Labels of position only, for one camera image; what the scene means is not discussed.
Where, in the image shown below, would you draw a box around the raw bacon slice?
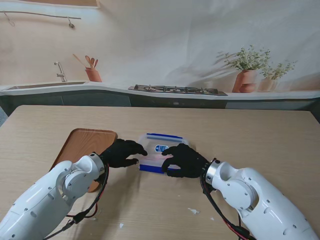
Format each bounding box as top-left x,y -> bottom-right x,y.
142,154 -> 176,163

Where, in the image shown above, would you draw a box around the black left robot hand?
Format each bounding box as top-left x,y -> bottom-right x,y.
99,138 -> 148,169

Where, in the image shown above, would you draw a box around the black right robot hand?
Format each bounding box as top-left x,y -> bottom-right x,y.
161,143 -> 211,179

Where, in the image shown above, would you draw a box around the right arm black red cables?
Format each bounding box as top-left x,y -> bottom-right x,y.
201,174 -> 258,240

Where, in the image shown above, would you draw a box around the arm black red cables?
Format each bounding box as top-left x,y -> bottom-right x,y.
42,162 -> 111,240
201,174 -> 258,240

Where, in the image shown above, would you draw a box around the clear container with blue clips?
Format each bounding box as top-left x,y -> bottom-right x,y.
136,132 -> 198,177

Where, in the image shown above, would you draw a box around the brown wooden tray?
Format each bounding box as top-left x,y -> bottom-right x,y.
48,128 -> 119,193

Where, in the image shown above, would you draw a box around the clear lid with blue label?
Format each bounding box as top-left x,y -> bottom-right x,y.
138,133 -> 190,161

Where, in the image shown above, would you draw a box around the printed kitchen backdrop cloth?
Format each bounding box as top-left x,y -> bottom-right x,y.
0,0 -> 320,110

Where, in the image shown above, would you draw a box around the left arm black red cables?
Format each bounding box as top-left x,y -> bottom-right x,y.
42,162 -> 111,240

